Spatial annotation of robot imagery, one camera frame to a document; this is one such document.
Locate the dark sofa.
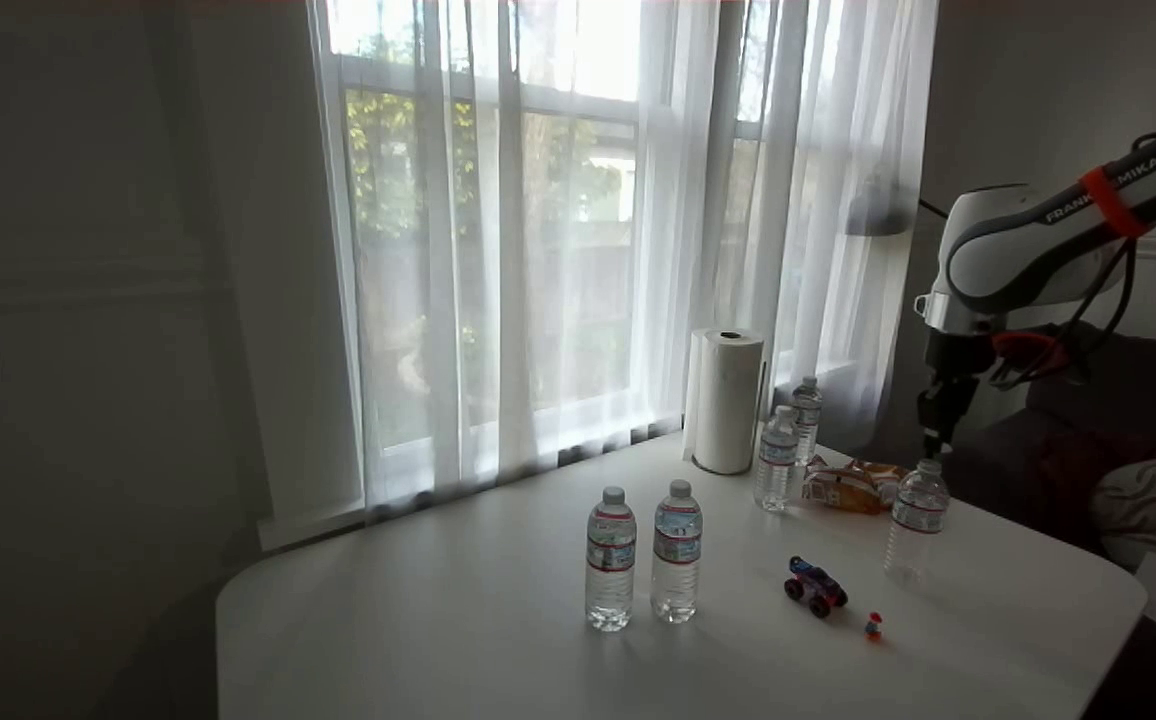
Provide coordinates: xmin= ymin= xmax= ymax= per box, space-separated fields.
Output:
xmin=869 ymin=323 xmax=1156 ymax=563

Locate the clear plastic bag with items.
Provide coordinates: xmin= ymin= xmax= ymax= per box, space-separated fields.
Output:
xmin=798 ymin=451 xmax=904 ymax=519

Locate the white sheer curtain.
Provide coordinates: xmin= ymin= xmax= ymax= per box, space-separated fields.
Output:
xmin=300 ymin=0 xmax=942 ymax=515

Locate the capped clear water bottle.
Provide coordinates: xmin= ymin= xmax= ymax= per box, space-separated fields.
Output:
xmin=585 ymin=485 xmax=640 ymax=640
xmin=648 ymin=477 xmax=706 ymax=632
xmin=751 ymin=400 xmax=804 ymax=519
xmin=789 ymin=376 xmax=829 ymax=465

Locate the white paper towel roll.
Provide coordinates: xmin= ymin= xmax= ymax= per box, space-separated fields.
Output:
xmin=685 ymin=323 xmax=766 ymax=482

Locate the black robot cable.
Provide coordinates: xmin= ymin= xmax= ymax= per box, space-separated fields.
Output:
xmin=987 ymin=231 xmax=1139 ymax=392

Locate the open clear water bottle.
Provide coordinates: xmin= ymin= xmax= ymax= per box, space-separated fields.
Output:
xmin=886 ymin=451 xmax=951 ymax=579

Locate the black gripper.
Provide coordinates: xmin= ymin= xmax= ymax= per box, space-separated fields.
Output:
xmin=917 ymin=330 xmax=987 ymax=455

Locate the blue red toy car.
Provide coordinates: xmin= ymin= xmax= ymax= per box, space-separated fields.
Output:
xmin=780 ymin=554 xmax=850 ymax=626

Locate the red cable clip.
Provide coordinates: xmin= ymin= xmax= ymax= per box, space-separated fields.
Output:
xmin=1078 ymin=163 xmax=1146 ymax=245

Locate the wrist camera with red mount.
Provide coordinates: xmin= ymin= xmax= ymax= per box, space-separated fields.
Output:
xmin=992 ymin=323 xmax=1071 ymax=383

